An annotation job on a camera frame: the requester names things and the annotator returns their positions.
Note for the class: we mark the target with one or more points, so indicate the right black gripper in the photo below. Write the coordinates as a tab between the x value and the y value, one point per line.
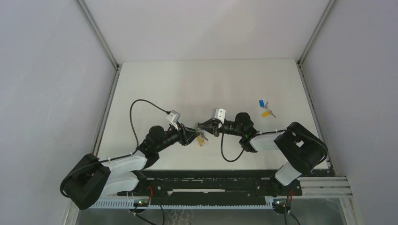
214	125

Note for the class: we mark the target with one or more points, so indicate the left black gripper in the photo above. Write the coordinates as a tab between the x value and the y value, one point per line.
184	135

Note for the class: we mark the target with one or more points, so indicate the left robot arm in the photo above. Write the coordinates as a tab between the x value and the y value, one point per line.
92	178

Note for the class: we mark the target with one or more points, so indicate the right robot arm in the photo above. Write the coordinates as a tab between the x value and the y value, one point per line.
302	149

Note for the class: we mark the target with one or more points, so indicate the blue tagged key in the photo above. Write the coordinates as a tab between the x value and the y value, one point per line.
263	104

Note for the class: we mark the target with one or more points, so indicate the yellow tagged key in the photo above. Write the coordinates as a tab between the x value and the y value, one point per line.
268	113

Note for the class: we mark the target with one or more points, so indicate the left green circuit board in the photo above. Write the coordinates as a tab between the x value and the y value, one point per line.
141	203

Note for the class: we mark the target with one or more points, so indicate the green circuit board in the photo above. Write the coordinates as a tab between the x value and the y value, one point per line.
281	206
141	203

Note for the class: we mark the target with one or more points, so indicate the right green circuit board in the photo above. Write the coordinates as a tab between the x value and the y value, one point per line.
281	206

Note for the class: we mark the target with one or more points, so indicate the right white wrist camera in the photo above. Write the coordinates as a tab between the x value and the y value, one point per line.
219	114

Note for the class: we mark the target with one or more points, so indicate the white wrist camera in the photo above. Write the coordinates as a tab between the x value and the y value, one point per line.
219	114
173	118

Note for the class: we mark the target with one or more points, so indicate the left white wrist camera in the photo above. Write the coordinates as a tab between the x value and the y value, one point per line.
173	118

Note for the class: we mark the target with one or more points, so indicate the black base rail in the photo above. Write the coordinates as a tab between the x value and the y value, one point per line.
210	186

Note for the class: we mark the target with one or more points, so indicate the white slotted cable duct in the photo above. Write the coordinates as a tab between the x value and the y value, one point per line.
113	203

